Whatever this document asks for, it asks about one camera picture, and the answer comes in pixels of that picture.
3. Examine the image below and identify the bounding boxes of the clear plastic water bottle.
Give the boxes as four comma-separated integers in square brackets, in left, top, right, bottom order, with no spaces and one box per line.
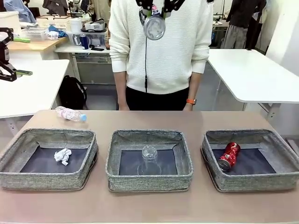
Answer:
[55,105,87,122]

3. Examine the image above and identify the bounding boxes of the person's left forearm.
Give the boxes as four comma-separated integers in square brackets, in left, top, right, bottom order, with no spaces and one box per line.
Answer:
[188,72,202,101]

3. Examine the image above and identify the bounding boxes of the crushed red drink can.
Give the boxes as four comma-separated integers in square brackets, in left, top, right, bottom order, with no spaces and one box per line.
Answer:
[218,142,241,172]

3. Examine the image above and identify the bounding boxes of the clear plastic cup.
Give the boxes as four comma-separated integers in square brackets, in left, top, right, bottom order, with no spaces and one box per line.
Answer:
[137,144,162,176]

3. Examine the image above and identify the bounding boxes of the background figure grey trousers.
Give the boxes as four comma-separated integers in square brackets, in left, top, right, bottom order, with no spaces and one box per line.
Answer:
[221,0,268,50]

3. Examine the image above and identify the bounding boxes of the wooden table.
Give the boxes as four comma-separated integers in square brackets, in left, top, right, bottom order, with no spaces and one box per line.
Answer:
[7,36,71,61]

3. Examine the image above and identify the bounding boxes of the dark blue bottle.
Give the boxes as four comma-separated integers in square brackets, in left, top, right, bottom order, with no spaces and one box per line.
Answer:
[79,33,90,50]

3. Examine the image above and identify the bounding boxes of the white paper ball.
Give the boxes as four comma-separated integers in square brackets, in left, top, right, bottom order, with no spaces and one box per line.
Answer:
[54,147,72,167]

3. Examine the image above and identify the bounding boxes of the grey woven fabric basket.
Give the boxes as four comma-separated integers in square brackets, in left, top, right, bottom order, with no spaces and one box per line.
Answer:
[0,127,99,191]
[105,129,194,193]
[200,129,299,193]

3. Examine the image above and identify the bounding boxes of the background desk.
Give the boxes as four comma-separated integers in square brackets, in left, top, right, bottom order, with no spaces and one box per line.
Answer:
[212,20,231,49]

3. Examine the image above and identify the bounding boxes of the white mesh tray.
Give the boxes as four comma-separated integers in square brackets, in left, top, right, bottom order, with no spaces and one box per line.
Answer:
[22,27,49,42]

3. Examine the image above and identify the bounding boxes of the white desk with drawers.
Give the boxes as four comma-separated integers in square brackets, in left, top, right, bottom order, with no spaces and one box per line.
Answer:
[54,44,117,84]

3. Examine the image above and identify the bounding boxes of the black backpack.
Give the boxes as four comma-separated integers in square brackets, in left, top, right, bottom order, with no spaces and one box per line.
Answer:
[58,75,87,110]

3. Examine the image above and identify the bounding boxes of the crushed black drink can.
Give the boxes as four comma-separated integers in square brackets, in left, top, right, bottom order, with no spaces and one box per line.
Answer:
[139,3,166,41]

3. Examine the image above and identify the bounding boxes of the white cylinder container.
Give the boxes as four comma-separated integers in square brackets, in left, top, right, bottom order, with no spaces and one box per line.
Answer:
[70,18,82,33]

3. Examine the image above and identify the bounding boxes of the person's white knit sweater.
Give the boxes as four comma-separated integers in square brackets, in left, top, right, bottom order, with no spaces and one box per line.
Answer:
[108,0,214,95]

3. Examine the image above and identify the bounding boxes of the white work table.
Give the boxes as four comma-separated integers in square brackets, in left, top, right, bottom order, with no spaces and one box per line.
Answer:
[0,59,71,138]
[206,48,299,122]

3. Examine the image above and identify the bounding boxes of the blue cloth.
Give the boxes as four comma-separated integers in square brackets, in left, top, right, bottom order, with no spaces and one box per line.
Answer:
[48,25,68,38]

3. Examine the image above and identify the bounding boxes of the cream plastic crate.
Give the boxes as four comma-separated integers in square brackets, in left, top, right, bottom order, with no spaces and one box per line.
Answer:
[36,15,72,31]

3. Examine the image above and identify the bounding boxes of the background person beige clothes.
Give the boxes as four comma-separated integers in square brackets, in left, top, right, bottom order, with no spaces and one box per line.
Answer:
[90,0,110,21]

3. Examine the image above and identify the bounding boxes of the background person blue shirt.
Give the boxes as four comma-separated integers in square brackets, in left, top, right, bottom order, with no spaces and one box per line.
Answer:
[4,0,37,24]

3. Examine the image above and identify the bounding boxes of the person's black trousers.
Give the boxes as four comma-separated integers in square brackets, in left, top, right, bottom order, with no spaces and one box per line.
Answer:
[126,85,190,112]

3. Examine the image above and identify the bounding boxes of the white storage box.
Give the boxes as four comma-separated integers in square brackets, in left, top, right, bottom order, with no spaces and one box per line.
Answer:
[0,11,21,38]

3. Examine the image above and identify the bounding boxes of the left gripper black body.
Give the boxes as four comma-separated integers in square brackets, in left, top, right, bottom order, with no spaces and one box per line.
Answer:
[0,43,9,63]

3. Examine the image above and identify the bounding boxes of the person's right forearm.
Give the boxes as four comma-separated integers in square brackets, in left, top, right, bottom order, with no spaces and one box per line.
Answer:
[114,71,128,105]

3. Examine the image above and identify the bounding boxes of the black hanging neck cord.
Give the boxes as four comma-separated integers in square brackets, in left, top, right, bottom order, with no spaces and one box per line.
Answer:
[143,35,149,94]

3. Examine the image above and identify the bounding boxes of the white and black headset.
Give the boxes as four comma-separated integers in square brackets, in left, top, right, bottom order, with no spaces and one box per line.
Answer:
[84,20,109,32]

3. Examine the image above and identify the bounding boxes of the background person dark coat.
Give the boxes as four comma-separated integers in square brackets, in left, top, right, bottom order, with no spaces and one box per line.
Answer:
[42,0,68,16]

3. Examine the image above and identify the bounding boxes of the clear plastic storage box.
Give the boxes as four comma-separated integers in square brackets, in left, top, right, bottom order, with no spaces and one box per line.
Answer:
[66,31,109,46]

